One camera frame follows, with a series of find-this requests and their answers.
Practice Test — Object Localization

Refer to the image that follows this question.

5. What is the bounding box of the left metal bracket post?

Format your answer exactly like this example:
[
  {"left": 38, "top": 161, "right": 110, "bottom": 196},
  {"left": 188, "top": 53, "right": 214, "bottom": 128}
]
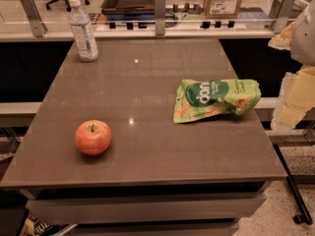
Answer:
[{"left": 20, "top": 0, "right": 46, "bottom": 37}]

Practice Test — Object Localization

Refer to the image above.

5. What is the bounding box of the middle metal bracket post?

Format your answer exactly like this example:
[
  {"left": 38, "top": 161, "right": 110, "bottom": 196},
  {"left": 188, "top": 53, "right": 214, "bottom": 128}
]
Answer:
[{"left": 155, "top": 0, "right": 165, "bottom": 35}]

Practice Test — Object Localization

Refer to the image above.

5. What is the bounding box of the metal bracket post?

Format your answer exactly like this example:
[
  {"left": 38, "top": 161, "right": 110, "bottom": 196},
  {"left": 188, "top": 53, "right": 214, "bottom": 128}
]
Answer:
[
  {"left": 20, "top": 0, "right": 46, "bottom": 37},
  {"left": 155, "top": 0, "right": 165, "bottom": 35},
  {"left": 269, "top": 0, "right": 295, "bottom": 33}
]

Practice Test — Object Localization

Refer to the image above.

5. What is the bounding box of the grey storage bin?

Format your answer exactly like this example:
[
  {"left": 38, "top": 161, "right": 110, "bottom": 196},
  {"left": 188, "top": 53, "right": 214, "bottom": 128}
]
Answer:
[{"left": 101, "top": 0, "right": 155, "bottom": 21}]

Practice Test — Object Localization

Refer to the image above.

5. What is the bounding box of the clear plastic water bottle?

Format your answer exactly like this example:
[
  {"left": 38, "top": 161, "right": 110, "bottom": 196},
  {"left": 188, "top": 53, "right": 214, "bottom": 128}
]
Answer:
[{"left": 69, "top": 0, "right": 98, "bottom": 62}]

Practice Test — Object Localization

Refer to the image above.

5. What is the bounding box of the red apple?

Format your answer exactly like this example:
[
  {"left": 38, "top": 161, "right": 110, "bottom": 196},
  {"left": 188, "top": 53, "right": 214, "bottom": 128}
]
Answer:
[{"left": 75, "top": 120, "right": 112, "bottom": 155}]

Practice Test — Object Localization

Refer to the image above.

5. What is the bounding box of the right metal bracket post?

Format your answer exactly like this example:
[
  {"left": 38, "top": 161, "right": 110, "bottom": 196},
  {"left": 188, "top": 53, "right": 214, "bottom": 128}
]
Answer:
[{"left": 269, "top": 0, "right": 295, "bottom": 33}]

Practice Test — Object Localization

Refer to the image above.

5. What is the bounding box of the cardboard box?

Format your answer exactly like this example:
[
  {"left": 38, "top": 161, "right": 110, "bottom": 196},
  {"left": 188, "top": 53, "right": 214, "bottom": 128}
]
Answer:
[{"left": 203, "top": 0, "right": 242, "bottom": 19}]

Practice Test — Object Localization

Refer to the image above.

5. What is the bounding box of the magazine on floor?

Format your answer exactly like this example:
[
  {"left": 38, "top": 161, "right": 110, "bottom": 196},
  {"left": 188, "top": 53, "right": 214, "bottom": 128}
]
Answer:
[{"left": 19, "top": 212, "right": 62, "bottom": 236}]

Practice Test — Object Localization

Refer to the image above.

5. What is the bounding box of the green snack bag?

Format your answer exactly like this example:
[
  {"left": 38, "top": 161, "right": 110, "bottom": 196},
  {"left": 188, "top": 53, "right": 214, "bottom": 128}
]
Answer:
[{"left": 173, "top": 79, "right": 261, "bottom": 123}]

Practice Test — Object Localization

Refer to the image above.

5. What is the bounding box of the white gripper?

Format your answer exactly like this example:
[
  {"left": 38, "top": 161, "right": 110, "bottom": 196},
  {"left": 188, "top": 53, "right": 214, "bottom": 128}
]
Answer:
[{"left": 268, "top": 0, "right": 315, "bottom": 129}]

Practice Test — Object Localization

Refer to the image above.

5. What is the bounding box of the black floor stand leg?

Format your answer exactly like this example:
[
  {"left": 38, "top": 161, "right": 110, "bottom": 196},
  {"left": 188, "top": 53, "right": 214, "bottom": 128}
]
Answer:
[{"left": 274, "top": 145, "right": 313, "bottom": 225}]

